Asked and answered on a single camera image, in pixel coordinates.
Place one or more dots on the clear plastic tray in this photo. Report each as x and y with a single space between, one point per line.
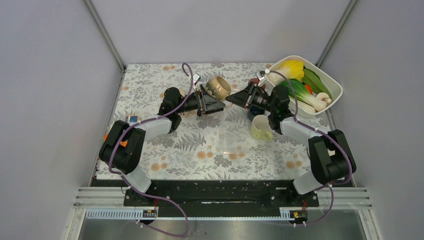
234 133

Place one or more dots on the blue orange sponge pack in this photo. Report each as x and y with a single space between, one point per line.
131 119

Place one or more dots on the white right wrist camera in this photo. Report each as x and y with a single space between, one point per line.
262 74

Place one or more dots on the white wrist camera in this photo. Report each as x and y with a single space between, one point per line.
262 74
195 78

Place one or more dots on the blue ribbed ceramic mug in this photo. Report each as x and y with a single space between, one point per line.
252 113

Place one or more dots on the red chili pepper toy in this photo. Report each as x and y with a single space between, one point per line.
308 88

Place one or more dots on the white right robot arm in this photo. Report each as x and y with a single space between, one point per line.
329 153

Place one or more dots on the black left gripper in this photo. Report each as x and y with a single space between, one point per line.
205 103

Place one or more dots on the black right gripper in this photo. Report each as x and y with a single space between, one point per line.
244 97

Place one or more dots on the white mushroom toy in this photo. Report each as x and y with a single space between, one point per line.
322 96

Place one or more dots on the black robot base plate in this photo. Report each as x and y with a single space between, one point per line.
232 198

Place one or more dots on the cream floral ceramic mug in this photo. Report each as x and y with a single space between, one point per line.
182 92

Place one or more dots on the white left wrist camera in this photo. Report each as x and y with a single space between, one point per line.
195 78

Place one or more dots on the yellow-green ceramic mug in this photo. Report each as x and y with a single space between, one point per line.
260 128

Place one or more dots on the aluminium corner frame post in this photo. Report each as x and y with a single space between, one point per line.
104 34

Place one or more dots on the green bok choy toy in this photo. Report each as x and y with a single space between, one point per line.
303 95

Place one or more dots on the right aluminium frame post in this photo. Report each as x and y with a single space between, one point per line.
336 32

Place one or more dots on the yellow napa cabbage toy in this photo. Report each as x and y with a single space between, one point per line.
291 69

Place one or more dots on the dark green leaf vegetable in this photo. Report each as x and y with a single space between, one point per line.
314 81

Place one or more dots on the small orange box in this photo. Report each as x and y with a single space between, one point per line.
111 141

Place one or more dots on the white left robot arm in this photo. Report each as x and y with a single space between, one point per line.
124 161

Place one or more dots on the white vegetable basin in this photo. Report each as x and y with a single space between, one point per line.
300 107

